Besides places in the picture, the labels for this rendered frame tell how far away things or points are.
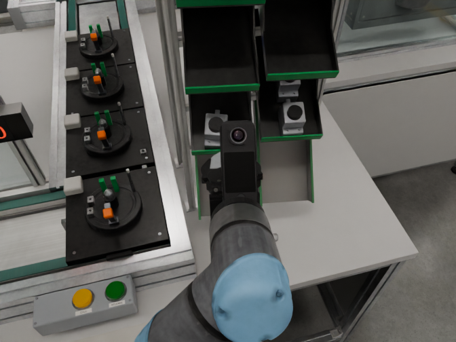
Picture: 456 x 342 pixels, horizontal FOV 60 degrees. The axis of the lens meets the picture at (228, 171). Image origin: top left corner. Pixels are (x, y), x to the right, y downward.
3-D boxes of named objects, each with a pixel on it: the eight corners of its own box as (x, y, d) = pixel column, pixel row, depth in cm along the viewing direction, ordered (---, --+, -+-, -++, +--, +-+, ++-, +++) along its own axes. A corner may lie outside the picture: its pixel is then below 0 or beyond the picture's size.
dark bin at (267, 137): (320, 139, 86) (330, 126, 79) (260, 142, 85) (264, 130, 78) (304, 26, 93) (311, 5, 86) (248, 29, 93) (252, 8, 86)
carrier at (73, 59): (136, 66, 143) (129, 35, 133) (67, 77, 139) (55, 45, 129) (129, 32, 158) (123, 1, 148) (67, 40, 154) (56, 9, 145)
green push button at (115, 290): (126, 299, 87) (125, 295, 86) (108, 303, 86) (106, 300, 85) (125, 282, 90) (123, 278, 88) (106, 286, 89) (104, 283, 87)
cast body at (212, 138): (225, 150, 83) (226, 140, 76) (204, 149, 83) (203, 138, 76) (227, 114, 85) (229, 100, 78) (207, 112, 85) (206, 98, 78)
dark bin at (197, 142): (254, 152, 84) (258, 140, 76) (191, 155, 83) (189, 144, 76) (243, 35, 91) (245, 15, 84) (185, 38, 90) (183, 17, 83)
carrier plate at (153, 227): (169, 243, 96) (169, 238, 95) (68, 266, 92) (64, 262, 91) (156, 170, 111) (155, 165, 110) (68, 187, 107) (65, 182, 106)
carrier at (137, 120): (155, 166, 112) (148, 134, 103) (67, 183, 108) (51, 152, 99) (144, 111, 127) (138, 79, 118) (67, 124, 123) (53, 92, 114)
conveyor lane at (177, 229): (193, 261, 103) (189, 241, 95) (60, 293, 98) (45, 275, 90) (138, 22, 180) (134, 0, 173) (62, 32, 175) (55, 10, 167)
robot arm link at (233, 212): (207, 221, 44) (281, 216, 44) (207, 201, 48) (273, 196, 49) (212, 275, 47) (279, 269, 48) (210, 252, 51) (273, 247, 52)
